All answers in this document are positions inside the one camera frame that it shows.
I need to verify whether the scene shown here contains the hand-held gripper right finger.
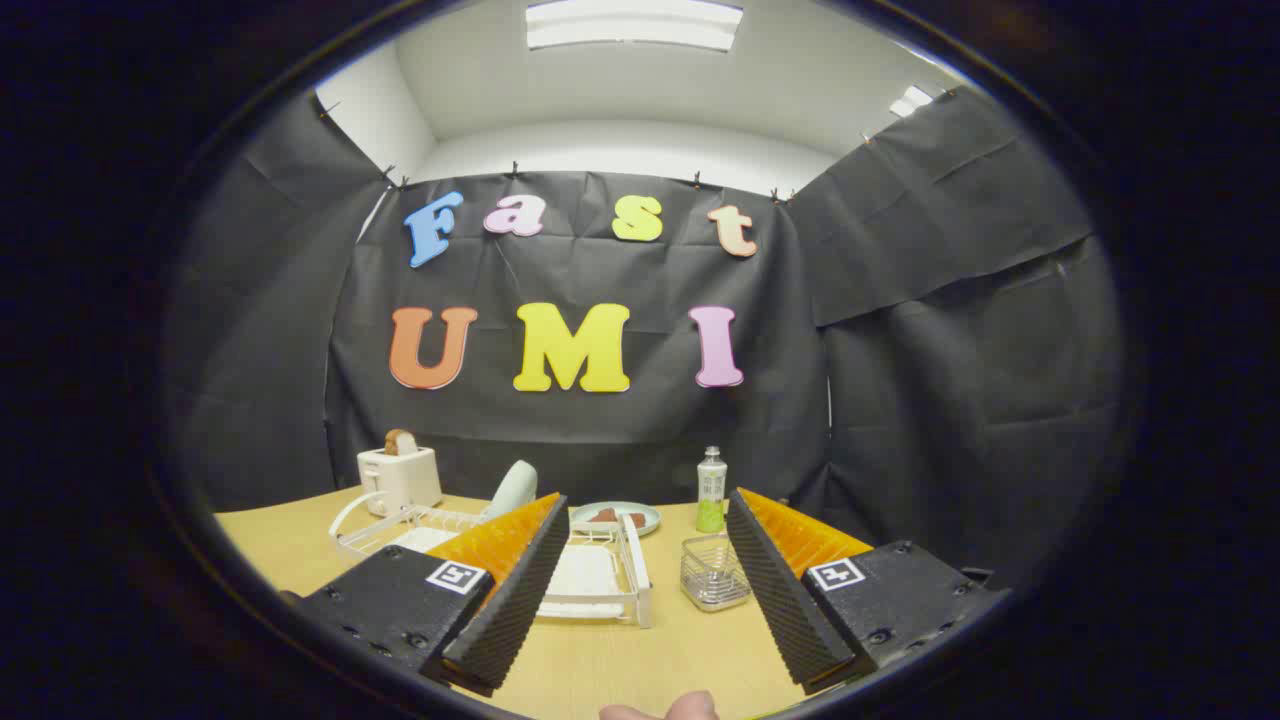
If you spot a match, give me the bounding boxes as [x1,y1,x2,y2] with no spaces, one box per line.
[725,487,1011,696]

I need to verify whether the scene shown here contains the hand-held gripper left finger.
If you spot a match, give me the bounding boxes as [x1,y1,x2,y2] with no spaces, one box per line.
[290,492,571,699]

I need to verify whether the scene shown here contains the silver wire basket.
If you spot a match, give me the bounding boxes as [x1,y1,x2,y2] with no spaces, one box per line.
[680,535,753,612]

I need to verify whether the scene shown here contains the white wire dish rack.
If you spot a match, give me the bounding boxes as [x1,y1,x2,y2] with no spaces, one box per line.
[328,490,654,629]

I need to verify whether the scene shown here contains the pale green plate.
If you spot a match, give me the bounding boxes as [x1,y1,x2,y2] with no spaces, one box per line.
[487,460,539,521]

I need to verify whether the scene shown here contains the grey plate with meat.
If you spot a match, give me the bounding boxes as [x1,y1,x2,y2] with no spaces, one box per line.
[570,501,661,538]

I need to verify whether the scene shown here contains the green drink bottle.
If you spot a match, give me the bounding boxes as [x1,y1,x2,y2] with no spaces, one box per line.
[696,446,728,534]

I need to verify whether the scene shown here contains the white toaster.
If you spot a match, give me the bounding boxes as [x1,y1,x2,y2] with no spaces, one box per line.
[357,445,443,518]

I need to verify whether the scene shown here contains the black backdrop cloth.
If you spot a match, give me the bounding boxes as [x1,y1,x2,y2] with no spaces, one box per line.
[160,85,1126,591]

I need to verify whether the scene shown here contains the large ceiling light panel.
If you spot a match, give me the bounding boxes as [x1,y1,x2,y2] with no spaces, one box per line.
[526,0,744,53]

